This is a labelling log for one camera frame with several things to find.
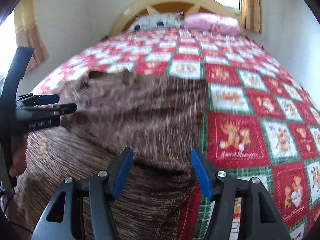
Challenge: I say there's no brown knitted sweater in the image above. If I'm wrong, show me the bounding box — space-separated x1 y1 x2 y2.
5 71 208 239

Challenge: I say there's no person's left hand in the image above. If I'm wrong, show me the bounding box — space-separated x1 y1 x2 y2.
9 133 28 178

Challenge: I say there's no yellow curtain left window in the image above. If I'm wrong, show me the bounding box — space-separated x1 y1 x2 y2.
14 0 49 74

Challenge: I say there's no red patchwork bear bedspread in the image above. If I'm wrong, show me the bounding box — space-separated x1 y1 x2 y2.
34 28 319 239

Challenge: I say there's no grey patterned pillow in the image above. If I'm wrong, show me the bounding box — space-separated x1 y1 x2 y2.
127 13 184 32

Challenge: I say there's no pink pillow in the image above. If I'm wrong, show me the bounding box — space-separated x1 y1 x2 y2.
184 13 241 36

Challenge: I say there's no cream arched wooden headboard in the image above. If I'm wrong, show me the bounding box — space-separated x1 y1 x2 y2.
109 0 241 36

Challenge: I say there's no yellow curtain right of window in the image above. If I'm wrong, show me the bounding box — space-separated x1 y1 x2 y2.
240 0 262 34

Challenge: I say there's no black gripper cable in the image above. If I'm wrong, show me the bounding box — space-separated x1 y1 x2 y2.
0 180 33 233

